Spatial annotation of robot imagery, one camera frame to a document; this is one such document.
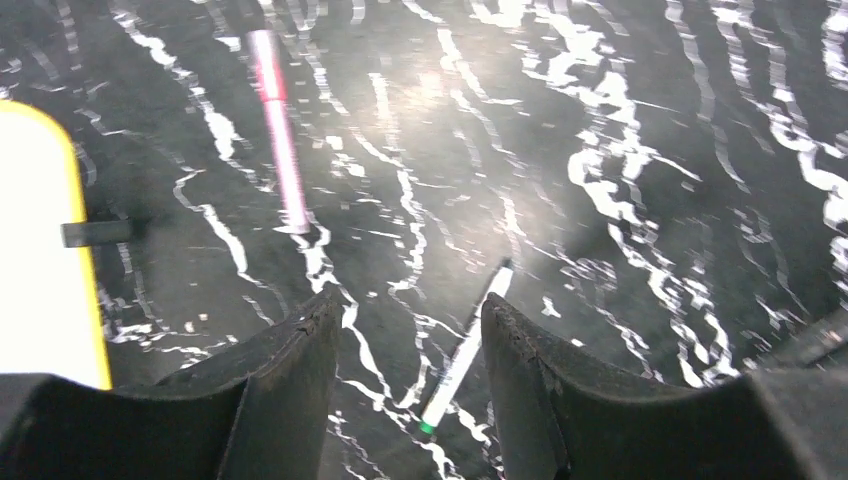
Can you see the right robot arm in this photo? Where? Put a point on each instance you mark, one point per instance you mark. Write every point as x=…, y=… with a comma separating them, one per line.
x=818, y=345

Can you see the yellow framed whiteboard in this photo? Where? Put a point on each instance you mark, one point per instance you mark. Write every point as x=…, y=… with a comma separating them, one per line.
x=50, y=313

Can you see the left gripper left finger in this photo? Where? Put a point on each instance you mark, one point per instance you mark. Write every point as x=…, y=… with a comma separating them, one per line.
x=256, y=410

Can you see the silver pen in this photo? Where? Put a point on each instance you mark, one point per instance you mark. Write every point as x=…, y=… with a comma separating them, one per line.
x=465, y=352

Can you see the pink pen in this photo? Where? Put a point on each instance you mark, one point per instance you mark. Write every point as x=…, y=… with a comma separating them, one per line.
x=272, y=93

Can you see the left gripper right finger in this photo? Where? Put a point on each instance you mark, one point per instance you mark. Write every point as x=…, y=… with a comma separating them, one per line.
x=561, y=413

